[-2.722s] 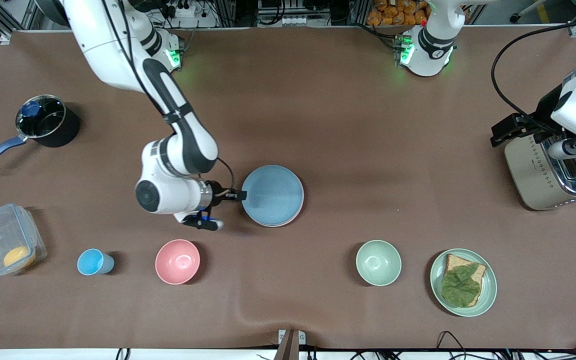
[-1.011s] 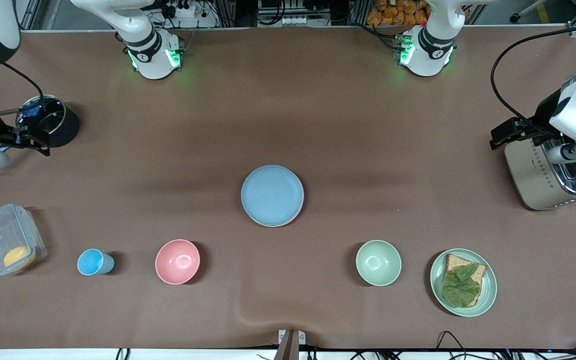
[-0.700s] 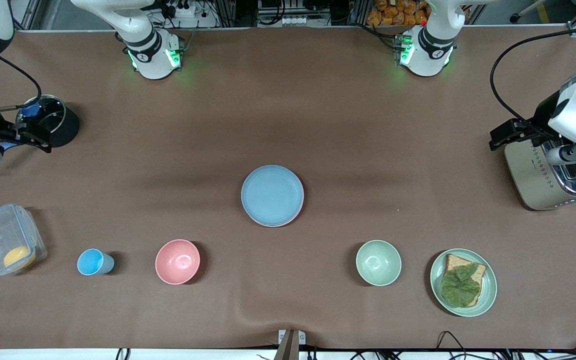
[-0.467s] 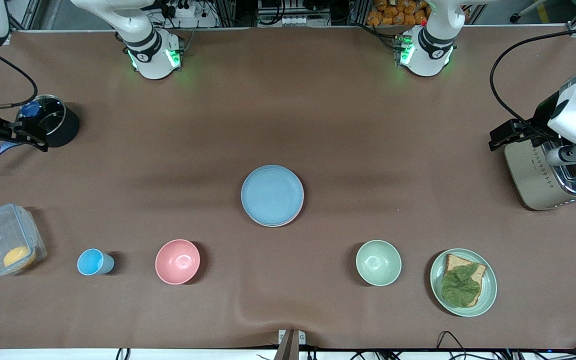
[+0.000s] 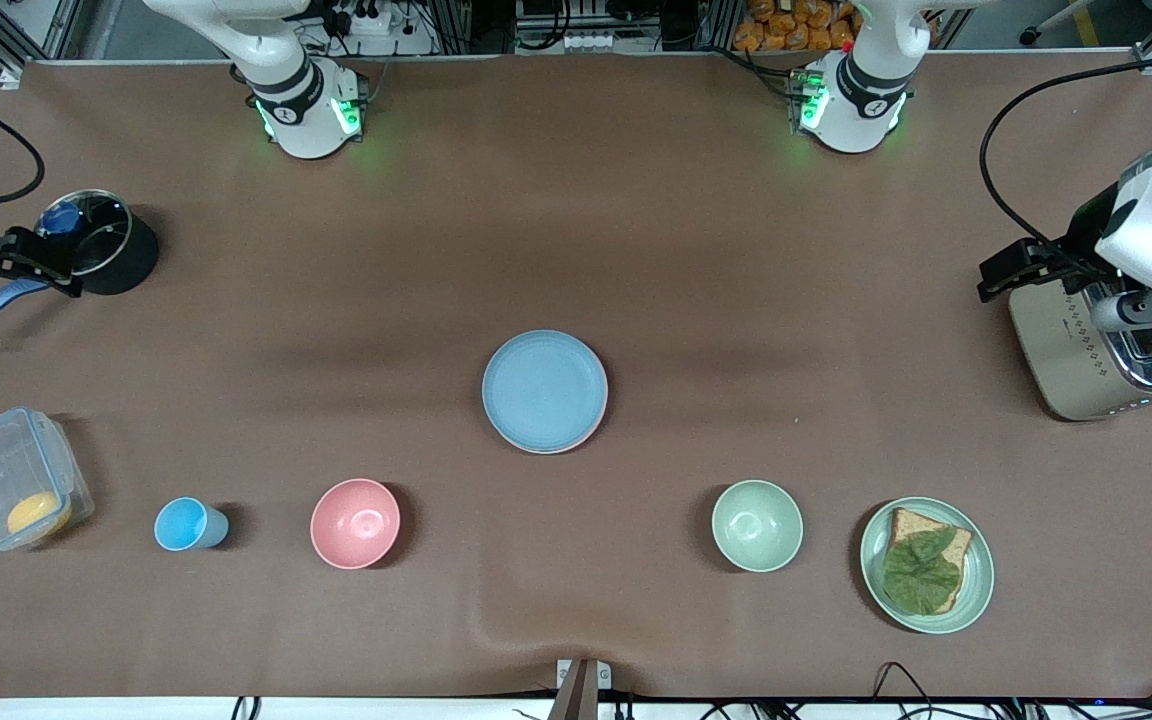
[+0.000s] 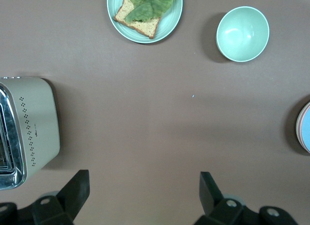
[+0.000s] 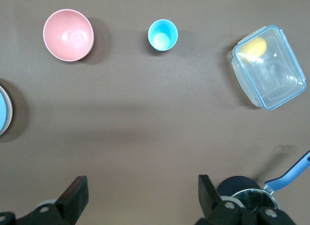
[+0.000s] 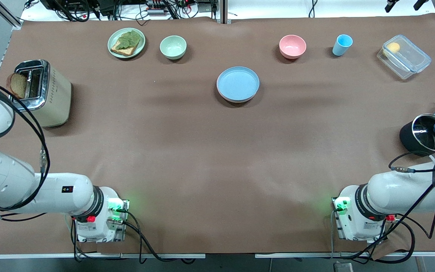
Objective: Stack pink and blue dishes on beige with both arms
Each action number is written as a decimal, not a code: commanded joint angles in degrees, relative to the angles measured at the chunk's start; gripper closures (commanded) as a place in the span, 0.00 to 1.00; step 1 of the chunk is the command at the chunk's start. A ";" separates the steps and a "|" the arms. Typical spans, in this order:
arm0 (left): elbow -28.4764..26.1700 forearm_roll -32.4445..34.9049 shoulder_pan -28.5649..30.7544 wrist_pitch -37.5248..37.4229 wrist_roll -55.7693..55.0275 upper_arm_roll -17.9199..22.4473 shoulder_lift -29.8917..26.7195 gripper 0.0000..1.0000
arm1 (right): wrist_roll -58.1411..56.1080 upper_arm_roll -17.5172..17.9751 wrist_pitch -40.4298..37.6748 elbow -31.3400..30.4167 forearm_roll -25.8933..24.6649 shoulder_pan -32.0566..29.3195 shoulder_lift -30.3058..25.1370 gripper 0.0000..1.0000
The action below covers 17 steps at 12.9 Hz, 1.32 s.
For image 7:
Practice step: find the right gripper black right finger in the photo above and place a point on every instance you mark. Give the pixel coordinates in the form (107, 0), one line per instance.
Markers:
(208, 198)

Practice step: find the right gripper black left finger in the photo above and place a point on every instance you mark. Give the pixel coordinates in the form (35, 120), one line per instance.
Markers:
(72, 200)

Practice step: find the pink plate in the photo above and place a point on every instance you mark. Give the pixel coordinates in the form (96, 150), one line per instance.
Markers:
(9, 111)

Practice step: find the blue plate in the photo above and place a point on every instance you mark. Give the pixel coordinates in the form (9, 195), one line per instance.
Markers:
(2, 113)

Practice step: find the glass saucepan lid blue knob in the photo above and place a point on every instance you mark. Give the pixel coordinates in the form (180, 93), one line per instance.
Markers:
(252, 198)

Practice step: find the clear plastic container blue seal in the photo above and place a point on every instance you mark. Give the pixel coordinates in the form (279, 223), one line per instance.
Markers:
(273, 74)

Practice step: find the yellow orange fruit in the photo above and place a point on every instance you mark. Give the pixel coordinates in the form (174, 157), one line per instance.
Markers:
(255, 48)

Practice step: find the pink bowl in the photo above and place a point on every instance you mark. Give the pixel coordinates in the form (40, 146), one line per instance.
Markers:
(67, 34)

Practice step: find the light blue cup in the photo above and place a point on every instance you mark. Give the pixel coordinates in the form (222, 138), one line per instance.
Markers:
(161, 34)

